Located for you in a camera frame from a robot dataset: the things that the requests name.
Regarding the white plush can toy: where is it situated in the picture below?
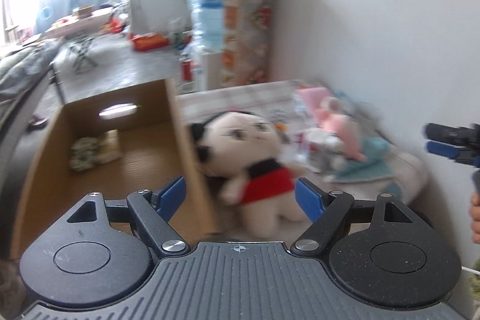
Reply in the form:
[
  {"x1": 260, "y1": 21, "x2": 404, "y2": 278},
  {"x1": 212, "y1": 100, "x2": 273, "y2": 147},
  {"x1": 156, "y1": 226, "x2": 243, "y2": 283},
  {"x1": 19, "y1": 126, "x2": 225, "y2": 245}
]
[{"x1": 299, "y1": 127, "x2": 346, "y2": 173}]

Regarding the light blue towel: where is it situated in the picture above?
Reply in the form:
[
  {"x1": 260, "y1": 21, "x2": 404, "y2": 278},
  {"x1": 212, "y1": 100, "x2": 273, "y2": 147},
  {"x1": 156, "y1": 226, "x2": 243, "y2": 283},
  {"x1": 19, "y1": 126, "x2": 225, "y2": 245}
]
[{"x1": 329, "y1": 137, "x2": 393, "y2": 184}]

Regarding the gold foil packet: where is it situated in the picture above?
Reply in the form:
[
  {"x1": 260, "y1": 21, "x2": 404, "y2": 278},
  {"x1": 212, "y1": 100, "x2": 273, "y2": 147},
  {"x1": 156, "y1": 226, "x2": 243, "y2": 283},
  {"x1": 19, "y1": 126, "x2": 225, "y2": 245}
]
[{"x1": 96, "y1": 129, "x2": 122, "y2": 164}]

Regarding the pink bunny plush toy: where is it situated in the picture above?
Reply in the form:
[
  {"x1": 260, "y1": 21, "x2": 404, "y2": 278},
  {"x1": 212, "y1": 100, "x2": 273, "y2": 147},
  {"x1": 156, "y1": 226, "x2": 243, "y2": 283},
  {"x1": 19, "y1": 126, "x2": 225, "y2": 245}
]
[{"x1": 313, "y1": 97, "x2": 366, "y2": 162}]

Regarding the pink sponge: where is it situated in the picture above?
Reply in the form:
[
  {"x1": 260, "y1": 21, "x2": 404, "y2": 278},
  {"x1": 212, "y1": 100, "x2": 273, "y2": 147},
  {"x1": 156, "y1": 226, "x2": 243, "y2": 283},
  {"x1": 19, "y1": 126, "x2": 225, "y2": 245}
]
[{"x1": 292, "y1": 87, "x2": 332, "y2": 118}]

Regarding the person right hand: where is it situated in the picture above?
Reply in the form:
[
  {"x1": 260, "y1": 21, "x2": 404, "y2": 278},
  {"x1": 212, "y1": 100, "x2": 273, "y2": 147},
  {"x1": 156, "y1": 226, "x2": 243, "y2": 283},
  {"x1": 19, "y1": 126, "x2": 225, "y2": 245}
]
[{"x1": 469, "y1": 193, "x2": 480, "y2": 244}]

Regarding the brown cardboard box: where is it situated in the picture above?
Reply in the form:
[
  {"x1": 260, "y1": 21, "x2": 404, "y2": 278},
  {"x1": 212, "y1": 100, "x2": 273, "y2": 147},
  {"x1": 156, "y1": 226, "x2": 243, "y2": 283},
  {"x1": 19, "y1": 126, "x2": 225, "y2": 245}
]
[{"x1": 9, "y1": 79, "x2": 221, "y2": 259}]

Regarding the black-haired plush doll red dress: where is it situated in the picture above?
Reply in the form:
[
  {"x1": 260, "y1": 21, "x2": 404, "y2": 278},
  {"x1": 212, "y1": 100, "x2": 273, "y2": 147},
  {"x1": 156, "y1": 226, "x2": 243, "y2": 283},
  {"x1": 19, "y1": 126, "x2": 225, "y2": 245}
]
[{"x1": 189, "y1": 110, "x2": 307, "y2": 239}]

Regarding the green crumpled cloth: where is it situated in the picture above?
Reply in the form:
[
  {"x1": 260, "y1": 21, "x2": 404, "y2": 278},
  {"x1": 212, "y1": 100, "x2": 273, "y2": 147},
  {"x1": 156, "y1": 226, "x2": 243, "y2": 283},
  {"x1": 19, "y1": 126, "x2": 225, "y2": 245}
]
[{"x1": 69, "y1": 137, "x2": 99, "y2": 172}]

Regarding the checkered pink mat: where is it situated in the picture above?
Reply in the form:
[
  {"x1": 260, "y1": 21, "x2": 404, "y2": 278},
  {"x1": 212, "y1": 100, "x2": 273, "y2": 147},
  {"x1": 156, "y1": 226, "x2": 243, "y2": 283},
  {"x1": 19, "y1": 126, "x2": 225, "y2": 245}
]
[{"x1": 177, "y1": 79, "x2": 425, "y2": 242}]

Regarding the white water dispenser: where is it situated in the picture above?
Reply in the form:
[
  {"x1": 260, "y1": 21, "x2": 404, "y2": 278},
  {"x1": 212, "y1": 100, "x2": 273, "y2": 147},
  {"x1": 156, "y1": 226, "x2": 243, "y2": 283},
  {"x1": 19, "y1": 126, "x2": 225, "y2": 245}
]
[{"x1": 193, "y1": 49, "x2": 223, "y2": 91}]

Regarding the red basket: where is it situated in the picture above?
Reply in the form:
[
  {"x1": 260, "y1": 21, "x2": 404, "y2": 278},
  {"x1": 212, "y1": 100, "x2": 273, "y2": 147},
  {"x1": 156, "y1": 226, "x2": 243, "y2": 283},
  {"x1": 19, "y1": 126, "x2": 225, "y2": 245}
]
[{"x1": 131, "y1": 33, "x2": 170, "y2": 52}]

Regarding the folding stool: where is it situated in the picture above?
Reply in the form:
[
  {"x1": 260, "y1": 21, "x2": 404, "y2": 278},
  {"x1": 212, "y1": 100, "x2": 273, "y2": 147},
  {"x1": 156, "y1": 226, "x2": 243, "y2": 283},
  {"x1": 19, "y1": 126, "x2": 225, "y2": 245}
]
[{"x1": 66, "y1": 32, "x2": 98, "y2": 74}]

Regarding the low table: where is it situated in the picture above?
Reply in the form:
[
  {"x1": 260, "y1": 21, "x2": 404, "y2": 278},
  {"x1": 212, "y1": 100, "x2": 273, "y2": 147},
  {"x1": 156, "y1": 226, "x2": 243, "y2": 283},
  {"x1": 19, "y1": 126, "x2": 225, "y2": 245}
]
[{"x1": 41, "y1": 7, "x2": 113, "y2": 39}]

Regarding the bed with grey blanket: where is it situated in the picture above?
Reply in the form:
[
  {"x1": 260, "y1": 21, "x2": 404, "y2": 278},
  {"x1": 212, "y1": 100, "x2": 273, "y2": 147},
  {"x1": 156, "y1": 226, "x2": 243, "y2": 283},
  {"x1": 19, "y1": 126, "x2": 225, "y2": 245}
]
[{"x1": 1, "y1": 40, "x2": 61, "y2": 106}]

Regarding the blue water bottle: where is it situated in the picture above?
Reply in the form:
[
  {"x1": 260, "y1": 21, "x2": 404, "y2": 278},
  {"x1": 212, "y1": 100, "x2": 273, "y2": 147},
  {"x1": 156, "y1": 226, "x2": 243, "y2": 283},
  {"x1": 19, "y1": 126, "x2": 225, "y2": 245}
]
[{"x1": 191, "y1": 0, "x2": 224, "y2": 52}]

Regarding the blue sofa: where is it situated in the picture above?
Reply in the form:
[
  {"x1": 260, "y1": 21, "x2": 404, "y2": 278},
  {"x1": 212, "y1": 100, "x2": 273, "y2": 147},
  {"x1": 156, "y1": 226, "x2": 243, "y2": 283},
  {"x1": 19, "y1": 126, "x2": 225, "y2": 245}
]
[{"x1": 34, "y1": 0, "x2": 120, "y2": 34}]

